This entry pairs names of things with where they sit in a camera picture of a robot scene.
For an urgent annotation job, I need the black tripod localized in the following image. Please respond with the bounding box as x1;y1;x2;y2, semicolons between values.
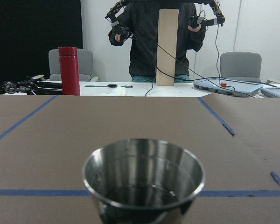
0;77;63;95

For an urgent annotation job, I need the steel jigger measuring cup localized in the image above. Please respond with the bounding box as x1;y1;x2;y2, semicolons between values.
82;139;205;224

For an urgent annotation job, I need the red thermos bottle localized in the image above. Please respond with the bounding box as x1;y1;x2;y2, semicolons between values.
58;47;80;96

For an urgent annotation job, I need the grey chair left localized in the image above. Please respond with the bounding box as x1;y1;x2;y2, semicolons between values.
31;48;99;82

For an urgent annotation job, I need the upright wooden plank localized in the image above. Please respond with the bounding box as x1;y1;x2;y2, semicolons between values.
156;9;179;86

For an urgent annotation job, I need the grey chair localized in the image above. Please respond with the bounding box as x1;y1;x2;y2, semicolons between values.
220;51;262;83
31;48;99;82

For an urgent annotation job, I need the blue teach pendant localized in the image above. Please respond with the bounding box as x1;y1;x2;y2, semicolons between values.
260;87;280;98
193;77;263;97

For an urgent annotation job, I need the person in black jacket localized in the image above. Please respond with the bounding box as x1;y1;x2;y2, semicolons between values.
106;0;216;83

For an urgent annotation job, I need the grey chair right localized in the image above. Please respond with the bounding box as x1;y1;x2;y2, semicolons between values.
220;51;262;83

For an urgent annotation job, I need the crumpled white tissue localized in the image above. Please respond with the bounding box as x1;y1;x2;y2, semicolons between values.
100;87;126;96

